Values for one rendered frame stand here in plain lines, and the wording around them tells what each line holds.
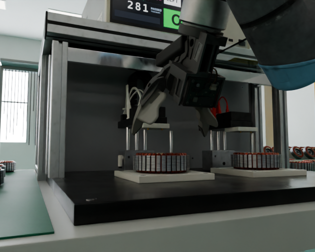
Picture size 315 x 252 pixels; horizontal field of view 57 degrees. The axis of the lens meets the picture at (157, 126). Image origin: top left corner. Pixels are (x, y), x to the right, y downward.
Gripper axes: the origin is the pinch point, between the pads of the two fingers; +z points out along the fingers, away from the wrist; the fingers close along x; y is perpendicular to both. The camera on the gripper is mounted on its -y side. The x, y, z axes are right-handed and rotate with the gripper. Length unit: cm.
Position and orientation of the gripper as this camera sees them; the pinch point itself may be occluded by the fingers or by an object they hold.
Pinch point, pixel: (168, 134)
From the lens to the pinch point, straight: 55.4
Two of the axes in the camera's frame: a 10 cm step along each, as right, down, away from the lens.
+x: 9.1, 0.3, 4.0
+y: 3.5, 4.3, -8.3
